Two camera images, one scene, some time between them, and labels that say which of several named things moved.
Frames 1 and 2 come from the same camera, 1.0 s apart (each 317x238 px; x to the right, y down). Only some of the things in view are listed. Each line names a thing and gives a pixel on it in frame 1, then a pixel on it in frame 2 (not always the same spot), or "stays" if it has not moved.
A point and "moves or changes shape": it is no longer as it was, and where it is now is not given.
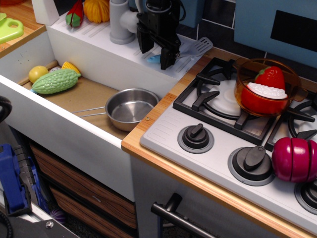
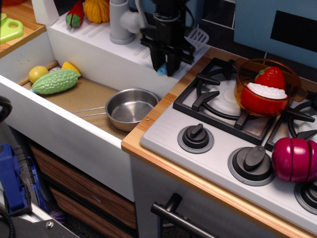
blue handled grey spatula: [197, 48] moves or changes shape
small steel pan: [128, 109] stays
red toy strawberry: [272, 76] stays
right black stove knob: [305, 194] stays
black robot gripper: [163, 28] → [168, 36]
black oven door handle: [173, 202] stays
